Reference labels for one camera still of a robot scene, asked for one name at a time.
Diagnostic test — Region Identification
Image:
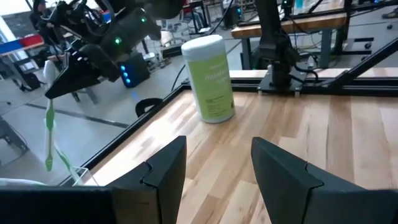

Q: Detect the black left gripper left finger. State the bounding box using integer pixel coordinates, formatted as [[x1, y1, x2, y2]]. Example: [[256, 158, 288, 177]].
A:
[[0, 136, 187, 224]]

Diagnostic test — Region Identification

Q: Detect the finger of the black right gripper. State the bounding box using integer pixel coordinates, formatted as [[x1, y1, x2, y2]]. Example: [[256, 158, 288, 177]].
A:
[[45, 51, 103, 100]]

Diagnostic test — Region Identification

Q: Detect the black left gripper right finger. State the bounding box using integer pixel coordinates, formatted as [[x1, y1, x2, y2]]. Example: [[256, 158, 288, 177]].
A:
[[251, 137, 398, 224]]

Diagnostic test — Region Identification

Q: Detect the green white toothbrush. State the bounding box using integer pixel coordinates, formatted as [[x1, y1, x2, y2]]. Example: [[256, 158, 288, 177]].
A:
[[54, 139, 84, 187], [42, 60, 60, 172]]

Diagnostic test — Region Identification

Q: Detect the blue-lit computer tower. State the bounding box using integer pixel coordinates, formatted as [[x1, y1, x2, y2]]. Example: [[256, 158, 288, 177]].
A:
[[119, 52, 150, 88]]

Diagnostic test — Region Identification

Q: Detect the clear acrylic organizer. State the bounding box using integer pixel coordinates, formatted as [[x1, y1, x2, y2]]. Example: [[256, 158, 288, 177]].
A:
[[60, 166, 101, 187]]

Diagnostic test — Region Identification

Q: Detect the green disinfecting wipes canister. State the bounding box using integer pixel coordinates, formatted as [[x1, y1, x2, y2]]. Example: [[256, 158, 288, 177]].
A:
[[181, 34, 236, 124]]

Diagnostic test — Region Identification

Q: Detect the wooden background table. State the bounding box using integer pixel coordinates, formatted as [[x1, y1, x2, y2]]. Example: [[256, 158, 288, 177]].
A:
[[231, 12, 348, 70]]

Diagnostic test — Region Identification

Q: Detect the black frame handle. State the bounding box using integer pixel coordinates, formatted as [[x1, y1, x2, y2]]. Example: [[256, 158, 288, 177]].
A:
[[135, 97, 164, 118]]

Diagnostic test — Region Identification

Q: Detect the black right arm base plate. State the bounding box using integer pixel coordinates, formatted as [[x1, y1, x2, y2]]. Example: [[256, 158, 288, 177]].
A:
[[257, 67, 315, 95]]

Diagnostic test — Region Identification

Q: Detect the black aluminium table frame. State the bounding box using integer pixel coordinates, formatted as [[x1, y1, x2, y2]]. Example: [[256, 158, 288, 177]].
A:
[[58, 37, 398, 187]]

